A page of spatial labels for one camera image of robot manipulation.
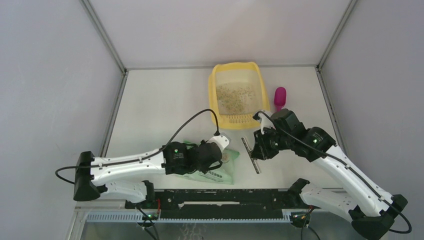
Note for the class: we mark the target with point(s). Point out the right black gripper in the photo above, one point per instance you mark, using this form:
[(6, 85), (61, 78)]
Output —
[(260, 151)]

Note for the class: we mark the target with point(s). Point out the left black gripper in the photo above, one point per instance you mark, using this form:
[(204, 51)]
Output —
[(203, 169)]

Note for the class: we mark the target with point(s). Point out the green cat litter bag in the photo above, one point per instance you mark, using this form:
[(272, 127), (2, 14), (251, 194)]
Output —
[(223, 175)]

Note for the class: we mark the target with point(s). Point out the pink plastic litter scoop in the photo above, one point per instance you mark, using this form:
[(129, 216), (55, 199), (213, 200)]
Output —
[(280, 98)]

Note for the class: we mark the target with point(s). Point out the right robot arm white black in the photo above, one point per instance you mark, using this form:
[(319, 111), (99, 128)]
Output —
[(369, 209)]

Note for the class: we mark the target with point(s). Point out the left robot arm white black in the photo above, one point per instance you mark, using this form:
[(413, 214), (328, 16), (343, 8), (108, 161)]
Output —
[(101, 176)]

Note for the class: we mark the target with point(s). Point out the scattered clean litter grains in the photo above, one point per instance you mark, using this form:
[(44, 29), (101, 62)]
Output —
[(236, 99)]

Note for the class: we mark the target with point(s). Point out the yellow plastic litter box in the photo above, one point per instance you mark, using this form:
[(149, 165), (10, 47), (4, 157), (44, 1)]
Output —
[(240, 73)]

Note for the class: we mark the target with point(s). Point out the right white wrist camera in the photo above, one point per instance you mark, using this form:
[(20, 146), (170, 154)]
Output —
[(263, 117)]

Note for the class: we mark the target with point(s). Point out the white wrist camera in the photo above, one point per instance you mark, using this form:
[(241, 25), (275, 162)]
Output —
[(263, 117), (222, 141)]

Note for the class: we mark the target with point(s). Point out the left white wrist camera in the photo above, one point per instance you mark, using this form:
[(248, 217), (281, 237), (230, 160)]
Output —
[(222, 141)]

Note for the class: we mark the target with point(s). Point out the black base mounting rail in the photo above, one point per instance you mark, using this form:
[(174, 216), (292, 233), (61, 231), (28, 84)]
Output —
[(221, 204)]

